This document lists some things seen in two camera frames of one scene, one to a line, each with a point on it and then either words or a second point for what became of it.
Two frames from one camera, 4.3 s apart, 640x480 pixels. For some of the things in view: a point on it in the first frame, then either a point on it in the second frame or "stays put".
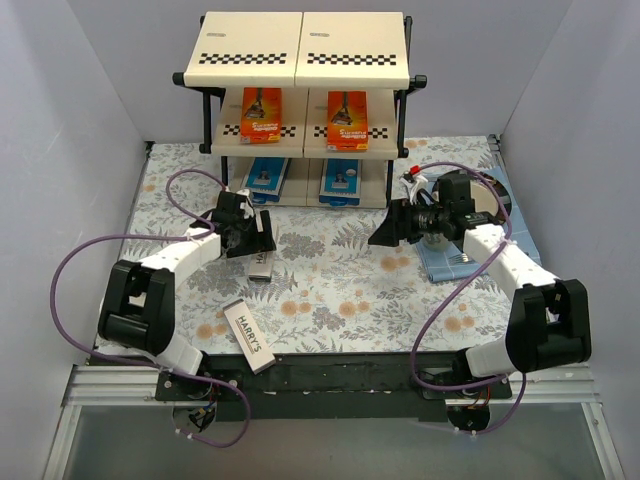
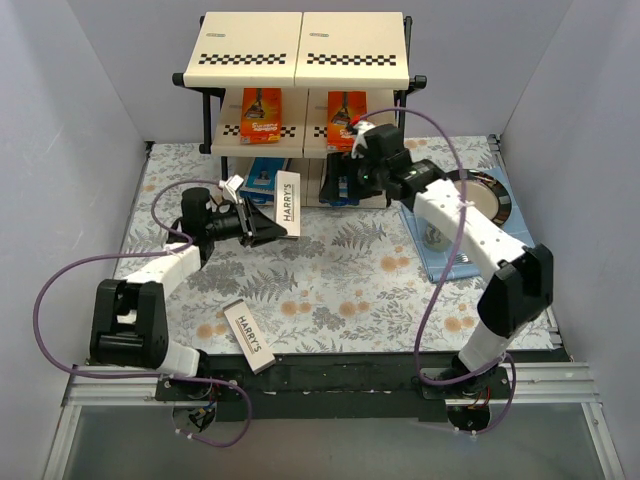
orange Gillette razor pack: (261, 115) stays put
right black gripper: (403, 225) → (345, 176)
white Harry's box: (261, 266) → (287, 201)
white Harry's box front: (251, 338) stays put
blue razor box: (267, 178) stays put
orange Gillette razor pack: (347, 126) stays put
